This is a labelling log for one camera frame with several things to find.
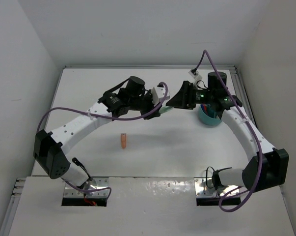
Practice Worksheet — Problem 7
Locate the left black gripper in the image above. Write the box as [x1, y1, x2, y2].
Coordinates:
[128, 89, 161, 119]

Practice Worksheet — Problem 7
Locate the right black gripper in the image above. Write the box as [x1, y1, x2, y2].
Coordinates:
[166, 81, 214, 110]

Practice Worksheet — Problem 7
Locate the green highlighter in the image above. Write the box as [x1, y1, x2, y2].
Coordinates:
[159, 106, 174, 115]

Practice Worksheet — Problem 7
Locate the orange highlighter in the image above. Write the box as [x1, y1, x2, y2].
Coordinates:
[121, 133, 127, 149]

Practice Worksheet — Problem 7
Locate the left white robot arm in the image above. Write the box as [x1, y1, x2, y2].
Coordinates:
[33, 76, 169, 193]

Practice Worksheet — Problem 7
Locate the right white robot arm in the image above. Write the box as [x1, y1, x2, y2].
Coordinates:
[167, 72, 289, 192]

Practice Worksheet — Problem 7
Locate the teal round organizer container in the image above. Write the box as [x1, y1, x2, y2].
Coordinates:
[198, 104, 222, 127]

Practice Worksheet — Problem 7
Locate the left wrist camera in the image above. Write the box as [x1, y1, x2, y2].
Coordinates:
[151, 85, 170, 106]

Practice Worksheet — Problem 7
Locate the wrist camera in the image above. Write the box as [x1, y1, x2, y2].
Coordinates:
[188, 68, 202, 86]
[151, 85, 170, 106]

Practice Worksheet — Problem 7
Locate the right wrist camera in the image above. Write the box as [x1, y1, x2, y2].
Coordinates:
[188, 68, 202, 86]

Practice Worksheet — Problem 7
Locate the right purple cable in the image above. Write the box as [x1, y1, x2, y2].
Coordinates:
[194, 50, 263, 212]

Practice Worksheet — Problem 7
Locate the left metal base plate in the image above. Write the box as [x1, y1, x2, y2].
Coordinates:
[63, 177, 111, 198]

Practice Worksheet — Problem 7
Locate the metal base plate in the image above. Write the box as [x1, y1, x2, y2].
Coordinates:
[63, 177, 111, 198]
[194, 177, 240, 199]

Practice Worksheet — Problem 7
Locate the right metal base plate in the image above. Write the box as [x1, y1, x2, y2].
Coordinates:
[194, 177, 240, 199]

